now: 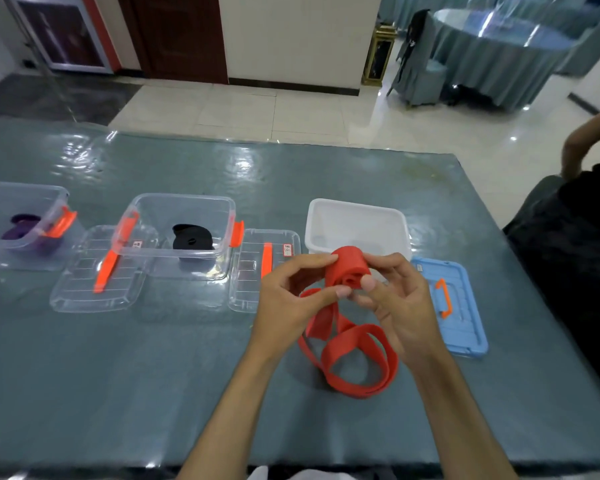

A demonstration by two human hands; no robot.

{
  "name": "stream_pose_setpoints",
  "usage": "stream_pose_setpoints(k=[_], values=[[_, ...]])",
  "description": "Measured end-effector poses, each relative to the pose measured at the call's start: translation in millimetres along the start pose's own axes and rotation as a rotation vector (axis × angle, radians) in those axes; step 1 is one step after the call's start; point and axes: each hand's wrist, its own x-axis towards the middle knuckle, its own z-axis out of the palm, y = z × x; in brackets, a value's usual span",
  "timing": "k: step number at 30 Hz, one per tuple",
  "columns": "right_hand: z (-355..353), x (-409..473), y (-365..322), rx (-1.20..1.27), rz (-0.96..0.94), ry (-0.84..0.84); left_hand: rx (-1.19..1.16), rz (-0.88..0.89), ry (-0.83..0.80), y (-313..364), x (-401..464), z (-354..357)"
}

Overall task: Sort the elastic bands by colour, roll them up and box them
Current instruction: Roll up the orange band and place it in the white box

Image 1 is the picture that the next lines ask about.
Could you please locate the teal covered chair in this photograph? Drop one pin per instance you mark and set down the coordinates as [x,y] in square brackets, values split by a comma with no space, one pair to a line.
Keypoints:
[590,44]

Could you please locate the round table with teal cloth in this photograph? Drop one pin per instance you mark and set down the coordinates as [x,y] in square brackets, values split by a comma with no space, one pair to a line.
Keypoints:
[495,59]

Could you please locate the purple resistance band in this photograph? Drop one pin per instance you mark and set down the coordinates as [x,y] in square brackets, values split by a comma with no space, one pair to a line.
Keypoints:
[15,233]

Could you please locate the red resistance band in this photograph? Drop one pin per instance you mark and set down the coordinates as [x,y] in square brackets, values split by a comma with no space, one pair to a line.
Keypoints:
[350,264]

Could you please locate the person's right forearm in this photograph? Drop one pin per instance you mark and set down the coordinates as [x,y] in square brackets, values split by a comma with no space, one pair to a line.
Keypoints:
[465,424]

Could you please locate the dark brown wooden door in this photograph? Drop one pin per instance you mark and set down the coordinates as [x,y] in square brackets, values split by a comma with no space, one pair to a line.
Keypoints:
[175,39]

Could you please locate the white framed glass door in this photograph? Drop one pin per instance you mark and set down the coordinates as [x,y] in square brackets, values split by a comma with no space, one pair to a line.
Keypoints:
[65,34]

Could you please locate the person's left hand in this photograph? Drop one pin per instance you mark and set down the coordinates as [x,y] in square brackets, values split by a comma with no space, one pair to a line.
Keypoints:
[280,314]

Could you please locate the distant teal cloth table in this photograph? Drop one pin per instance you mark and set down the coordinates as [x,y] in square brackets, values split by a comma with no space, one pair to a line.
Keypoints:
[420,7]

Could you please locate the white plastic box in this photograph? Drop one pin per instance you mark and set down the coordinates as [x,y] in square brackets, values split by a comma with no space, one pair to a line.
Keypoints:
[355,224]

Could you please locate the person's right hand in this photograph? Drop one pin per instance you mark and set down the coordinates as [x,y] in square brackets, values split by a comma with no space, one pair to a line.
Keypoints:
[410,319]

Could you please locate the black hanging garment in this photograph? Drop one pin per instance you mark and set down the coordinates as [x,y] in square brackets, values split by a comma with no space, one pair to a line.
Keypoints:
[412,39]

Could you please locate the teal felt table cover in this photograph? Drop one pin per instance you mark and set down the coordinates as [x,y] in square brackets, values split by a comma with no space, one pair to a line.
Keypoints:
[130,369]

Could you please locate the wide black resistance band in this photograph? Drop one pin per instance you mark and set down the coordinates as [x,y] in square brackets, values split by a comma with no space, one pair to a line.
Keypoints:
[185,228]

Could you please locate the narrow black resistance band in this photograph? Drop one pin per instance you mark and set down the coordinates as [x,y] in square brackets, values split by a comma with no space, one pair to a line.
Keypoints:
[195,240]

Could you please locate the clear lid orange handle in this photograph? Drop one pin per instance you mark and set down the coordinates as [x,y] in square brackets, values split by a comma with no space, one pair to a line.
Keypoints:
[245,294]
[75,294]

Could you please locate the blue lid orange handle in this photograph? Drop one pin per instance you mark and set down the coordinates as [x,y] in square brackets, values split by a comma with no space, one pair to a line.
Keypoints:
[465,324]

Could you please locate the clear plastic storage box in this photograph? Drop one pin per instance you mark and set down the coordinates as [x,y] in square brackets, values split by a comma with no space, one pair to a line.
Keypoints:
[180,209]
[10,199]

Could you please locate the person's white shirt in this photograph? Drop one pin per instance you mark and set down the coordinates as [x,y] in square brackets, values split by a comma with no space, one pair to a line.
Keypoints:
[305,475]

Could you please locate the person's left forearm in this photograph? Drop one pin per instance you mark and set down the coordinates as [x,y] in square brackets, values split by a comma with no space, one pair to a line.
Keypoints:
[230,419]

